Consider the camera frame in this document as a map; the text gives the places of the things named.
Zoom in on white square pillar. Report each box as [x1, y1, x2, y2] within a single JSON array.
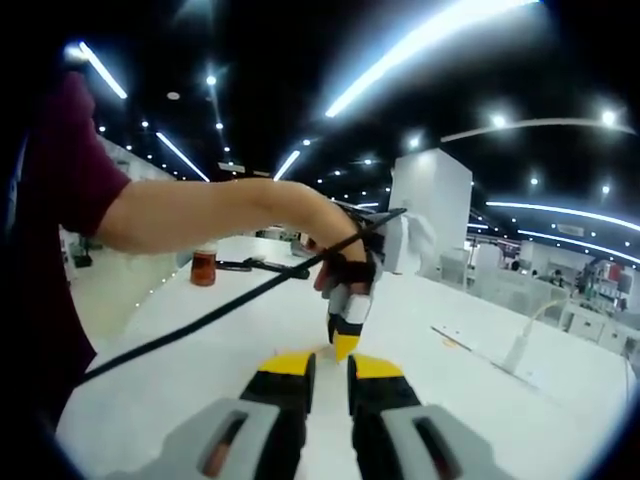
[[388, 148, 474, 277]]

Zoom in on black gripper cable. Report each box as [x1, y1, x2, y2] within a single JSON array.
[[81, 208, 409, 382]]

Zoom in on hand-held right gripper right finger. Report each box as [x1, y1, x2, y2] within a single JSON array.
[[347, 352, 509, 480]]

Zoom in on white bottle on table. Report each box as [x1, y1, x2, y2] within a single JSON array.
[[501, 327, 532, 374]]

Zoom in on maroon shirt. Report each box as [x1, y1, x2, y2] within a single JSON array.
[[7, 69, 132, 391]]

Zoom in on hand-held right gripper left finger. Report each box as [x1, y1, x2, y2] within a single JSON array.
[[106, 349, 318, 480]]

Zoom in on person's left hand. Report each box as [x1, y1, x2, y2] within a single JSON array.
[[312, 219, 372, 302]]

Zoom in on amber bottle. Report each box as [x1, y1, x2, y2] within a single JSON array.
[[190, 241, 218, 288]]

